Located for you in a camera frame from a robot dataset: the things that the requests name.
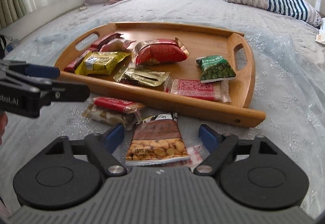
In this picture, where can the green pea snack packet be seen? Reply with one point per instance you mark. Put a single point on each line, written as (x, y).
(215, 69)

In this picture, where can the dark red chocolate bar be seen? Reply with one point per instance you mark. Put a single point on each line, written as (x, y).
(105, 40)
(76, 61)

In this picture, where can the yellow snack packet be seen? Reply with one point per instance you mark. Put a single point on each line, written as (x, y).
(104, 63)

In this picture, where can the white pillow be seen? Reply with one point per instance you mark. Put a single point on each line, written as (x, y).
(320, 36)

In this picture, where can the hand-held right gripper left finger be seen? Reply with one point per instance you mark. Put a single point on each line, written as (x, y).
(114, 136)

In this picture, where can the wooden tray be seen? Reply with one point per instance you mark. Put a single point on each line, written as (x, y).
(203, 44)

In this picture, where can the small round object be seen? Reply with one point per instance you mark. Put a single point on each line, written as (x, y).
(82, 8)

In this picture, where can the red label cracker packet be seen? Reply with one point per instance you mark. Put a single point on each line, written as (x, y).
(198, 89)

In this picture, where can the snowflake pale blue blanket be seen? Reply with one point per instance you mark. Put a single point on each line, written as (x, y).
(279, 87)

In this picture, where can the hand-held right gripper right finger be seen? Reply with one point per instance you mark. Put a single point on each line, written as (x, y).
(208, 136)

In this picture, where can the clear red print candy packet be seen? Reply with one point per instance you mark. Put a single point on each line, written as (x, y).
(196, 154)

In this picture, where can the large red snack packet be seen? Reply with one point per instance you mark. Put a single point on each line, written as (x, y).
(160, 52)

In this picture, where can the red label nut brittle packet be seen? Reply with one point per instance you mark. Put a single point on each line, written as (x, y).
(114, 109)

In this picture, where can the brown peanut snack packet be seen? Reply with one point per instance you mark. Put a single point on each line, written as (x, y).
(156, 142)

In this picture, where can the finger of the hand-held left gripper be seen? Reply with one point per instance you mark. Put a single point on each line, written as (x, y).
(71, 92)
(43, 71)

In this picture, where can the grey floral bed sheet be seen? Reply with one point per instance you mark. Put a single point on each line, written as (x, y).
(177, 3)

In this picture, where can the gold foil snack packet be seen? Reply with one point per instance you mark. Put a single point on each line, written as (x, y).
(142, 77)

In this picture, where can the clear plastic bottle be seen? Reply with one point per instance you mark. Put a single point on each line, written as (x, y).
(12, 46)

